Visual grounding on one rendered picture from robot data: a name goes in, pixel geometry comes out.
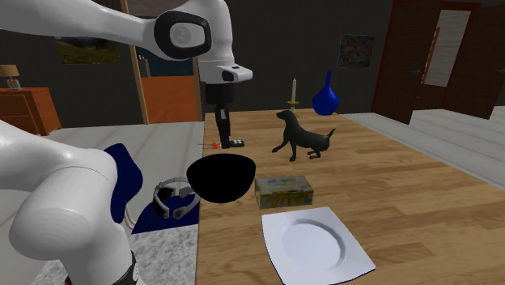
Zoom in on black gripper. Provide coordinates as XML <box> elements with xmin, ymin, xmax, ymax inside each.
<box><xmin>204</xmin><ymin>82</ymin><xmax>238</xmax><ymax>150</ymax></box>

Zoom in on black bowl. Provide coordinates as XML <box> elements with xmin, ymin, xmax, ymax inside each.
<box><xmin>185</xmin><ymin>153</ymin><xmax>257</xmax><ymax>205</ymax></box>

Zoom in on black dog figure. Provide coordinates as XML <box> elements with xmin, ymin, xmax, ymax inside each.
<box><xmin>270</xmin><ymin>108</ymin><xmax>337</xmax><ymax>163</ymax></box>

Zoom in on white candle in yellow holder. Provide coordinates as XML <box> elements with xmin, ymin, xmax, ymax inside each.
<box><xmin>286</xmin><ymin>77</ymin><xmax>300</xmax><ymax>116</ymax></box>

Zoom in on patterned tissue box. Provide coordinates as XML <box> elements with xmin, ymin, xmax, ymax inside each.
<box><xmin>253</xmin><ymin>175</ymin><xmax>315</xmax><ymax>211</ymax></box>

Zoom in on white and black headphones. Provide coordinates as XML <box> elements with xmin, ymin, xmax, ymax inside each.
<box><xmin>152</xmin><ymin>177</ymin><xmax>202</xmax><ymax>220</ymax></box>

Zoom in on blue vase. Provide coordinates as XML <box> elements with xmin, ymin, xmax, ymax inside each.
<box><xmin>312</xmin><ymin>70</ymin><xmax>341</xmax><ymax>117</ymax></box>

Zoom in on dark blue chair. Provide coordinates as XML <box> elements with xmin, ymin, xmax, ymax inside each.
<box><xmin>103</xmin><ymin>142</ymin><xmax>201</xmax><ymax>235</ymax></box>

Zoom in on grey speckled robot stand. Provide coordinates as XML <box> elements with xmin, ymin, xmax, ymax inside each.
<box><xmin>37</xmin><ymin>223</ymin><xmax>200</xmax><ymax>285</ymax></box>

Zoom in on white square plate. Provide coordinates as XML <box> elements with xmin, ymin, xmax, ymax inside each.
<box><xmin>261</xmin><ymin>206</ymin><xmax>377</xmax><ymax>285</ymax></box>

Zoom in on dark brown door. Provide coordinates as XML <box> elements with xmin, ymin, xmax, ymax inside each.
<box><xmin>370</xmin><ymin>0</ymin><xmax>505</xmax><ymax>125</ymax></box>

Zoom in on orange dresser with lamp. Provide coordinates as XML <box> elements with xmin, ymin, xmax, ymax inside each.
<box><xmin>0</xmin><ymin>63</ymin><xmax>63</xmax><ymax>137</ymax></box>

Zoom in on wooden door frame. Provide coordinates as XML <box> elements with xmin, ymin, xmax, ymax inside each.
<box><xmin>119</xmin><ymin>0</ymin><xmax>205</xmax><ymax>125</ymax></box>

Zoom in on colourful abstract wall picture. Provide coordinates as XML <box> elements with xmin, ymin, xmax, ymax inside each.
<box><xmin>337</xmin><ymin>33</ymin><xmax>376</xmax><ymax>70</ymax></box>

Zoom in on landscape wall picture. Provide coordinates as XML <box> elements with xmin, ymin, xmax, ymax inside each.
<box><xmin>54</xmin><ymin>36</ymin><xmax>121</xmax><ymax>66</ymax></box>

